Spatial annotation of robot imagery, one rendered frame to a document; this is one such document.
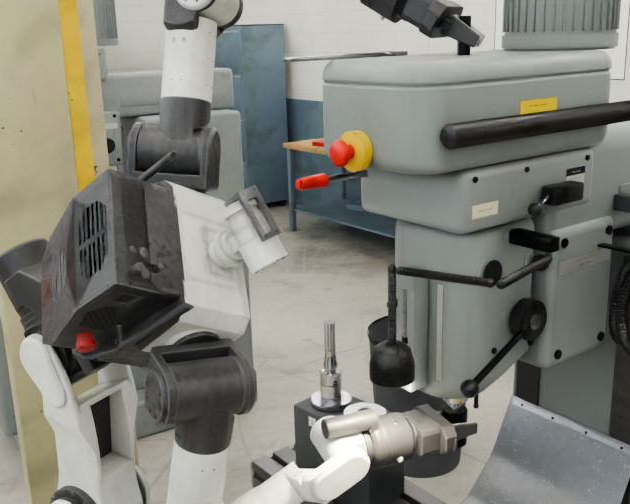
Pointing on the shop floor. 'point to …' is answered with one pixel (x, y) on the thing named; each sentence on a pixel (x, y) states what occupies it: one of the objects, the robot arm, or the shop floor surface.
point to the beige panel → (36, 167)
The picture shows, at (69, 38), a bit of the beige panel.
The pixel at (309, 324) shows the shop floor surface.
